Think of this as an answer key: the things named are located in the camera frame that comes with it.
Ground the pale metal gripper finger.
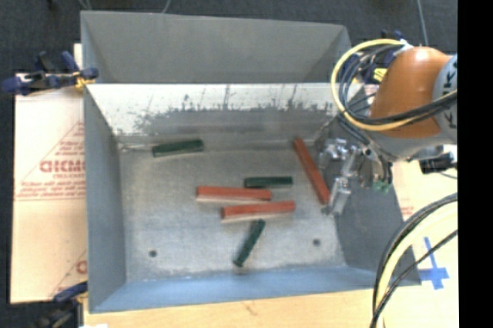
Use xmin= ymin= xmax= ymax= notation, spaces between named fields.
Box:
xmin=332 ymin=177 xmax=353 ymax=217
xmin=320 ymin=179 xmax=341 ymax=216

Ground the red-brown flat block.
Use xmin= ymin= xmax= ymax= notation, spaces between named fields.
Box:
xmin=195 ymin=185 xmax=273 ymax=204
xmin=292 ymin=136 xmax=331 ymax=206
xmin=220 ymin=200 xmax=297 ymax=224

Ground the dark green flat block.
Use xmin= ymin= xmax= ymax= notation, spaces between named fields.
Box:
xmin=151 ymin=139 xmax=205 ymax=159
xmin=232 ymin=218 xmax=267 ymax=269
xmin=243 ymin=175 xmax=294 ymax=189

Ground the grey metal bin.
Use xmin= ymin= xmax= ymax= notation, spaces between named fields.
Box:
xmin=79 ymin=9 xmax=421 ymax=314

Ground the brown cardboard board red print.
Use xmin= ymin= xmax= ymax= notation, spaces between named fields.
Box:
xmin=9 ymin=43 xmax=89 ymax=305

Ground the black cylinder on white bracket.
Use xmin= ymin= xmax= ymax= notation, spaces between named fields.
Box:
xmin=418 ymin=152 xmax=458 ymax=176

